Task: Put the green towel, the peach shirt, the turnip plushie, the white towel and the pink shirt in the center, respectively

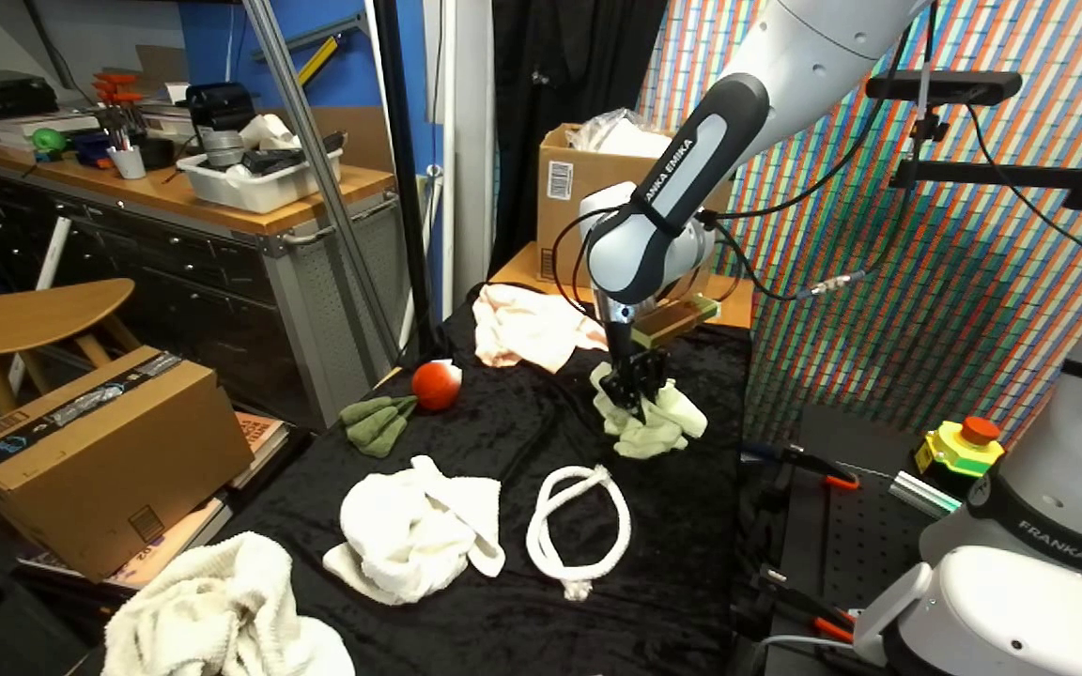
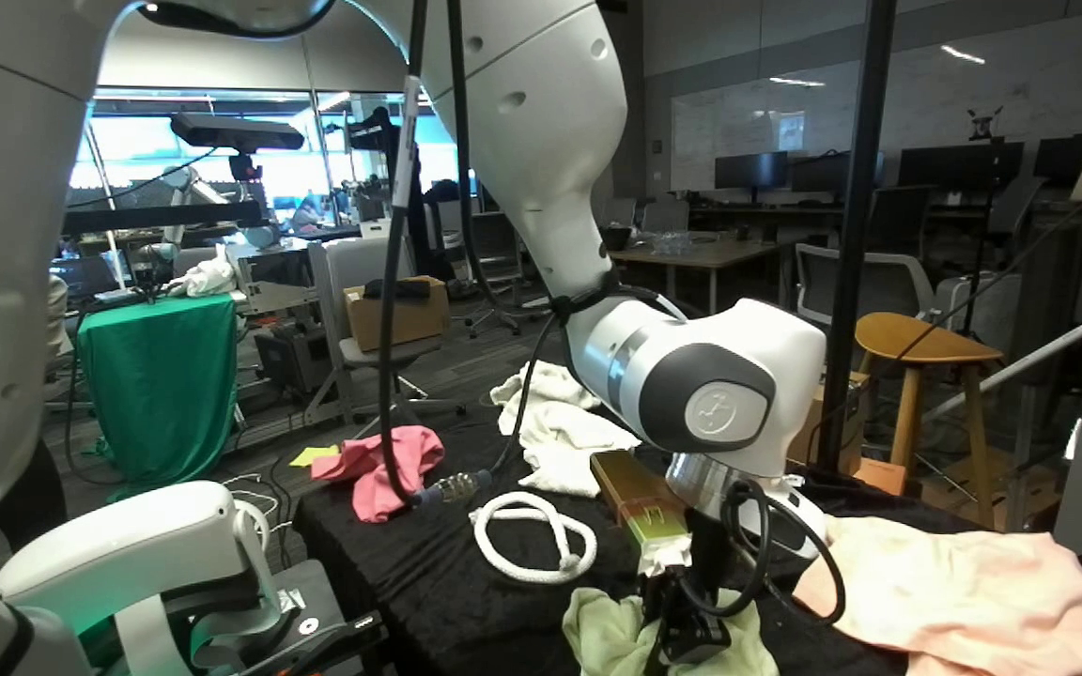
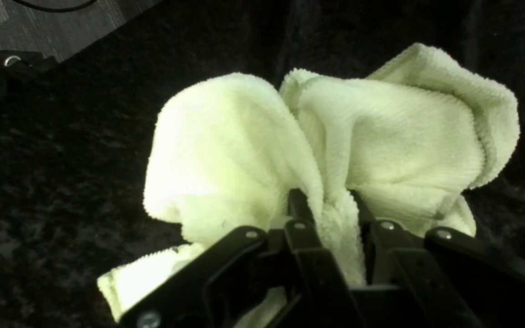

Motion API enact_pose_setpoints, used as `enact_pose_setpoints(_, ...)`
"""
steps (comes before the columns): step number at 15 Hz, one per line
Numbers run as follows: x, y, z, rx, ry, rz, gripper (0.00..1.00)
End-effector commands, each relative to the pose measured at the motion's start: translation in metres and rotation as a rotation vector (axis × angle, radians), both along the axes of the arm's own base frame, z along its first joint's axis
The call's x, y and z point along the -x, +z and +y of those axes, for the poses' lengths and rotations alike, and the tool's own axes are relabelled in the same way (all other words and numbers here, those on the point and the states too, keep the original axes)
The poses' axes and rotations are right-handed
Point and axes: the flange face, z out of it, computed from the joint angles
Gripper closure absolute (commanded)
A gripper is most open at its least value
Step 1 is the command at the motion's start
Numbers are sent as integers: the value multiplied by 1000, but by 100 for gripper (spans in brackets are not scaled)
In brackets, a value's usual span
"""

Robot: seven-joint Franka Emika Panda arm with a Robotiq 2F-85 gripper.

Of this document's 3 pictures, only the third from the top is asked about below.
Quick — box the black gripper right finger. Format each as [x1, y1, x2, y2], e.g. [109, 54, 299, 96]
[350, 189, 525, 328]

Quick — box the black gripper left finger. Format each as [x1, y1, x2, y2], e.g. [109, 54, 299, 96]
[118, 188, 361, 328]

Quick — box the pale green towel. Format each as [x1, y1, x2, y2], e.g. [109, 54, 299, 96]
[95, 42, 523, 324]

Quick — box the black velvet table cloth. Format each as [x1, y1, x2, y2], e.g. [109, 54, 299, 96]
[0, 0, 525, 328]

